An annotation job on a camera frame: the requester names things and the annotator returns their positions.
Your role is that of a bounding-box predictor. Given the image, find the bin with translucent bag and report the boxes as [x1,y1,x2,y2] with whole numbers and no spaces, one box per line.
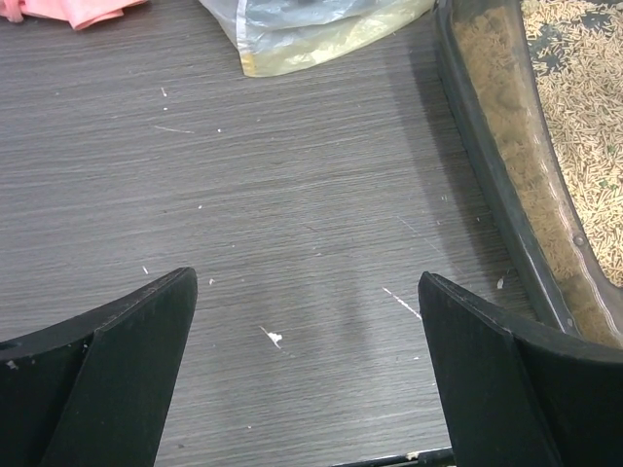
[201,0,433,78]

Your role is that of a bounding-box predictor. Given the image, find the dark translucent litter box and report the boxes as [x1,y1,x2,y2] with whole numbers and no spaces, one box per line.
[434,1,622,347]

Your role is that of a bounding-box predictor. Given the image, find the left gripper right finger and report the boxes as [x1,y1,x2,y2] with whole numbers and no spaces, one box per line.
[418,272,622,466]

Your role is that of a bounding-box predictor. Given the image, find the pink cloth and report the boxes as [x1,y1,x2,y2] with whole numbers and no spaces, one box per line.
[1,0,146,31]

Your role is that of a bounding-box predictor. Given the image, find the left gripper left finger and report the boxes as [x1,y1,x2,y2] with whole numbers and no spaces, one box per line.
[1,268,198,467]

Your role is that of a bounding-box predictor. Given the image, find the beige cat litter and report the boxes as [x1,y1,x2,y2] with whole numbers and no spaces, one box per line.
[521,1,622,286]

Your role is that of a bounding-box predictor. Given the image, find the black taped base rail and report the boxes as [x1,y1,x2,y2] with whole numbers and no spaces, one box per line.
[332,448,456,467]

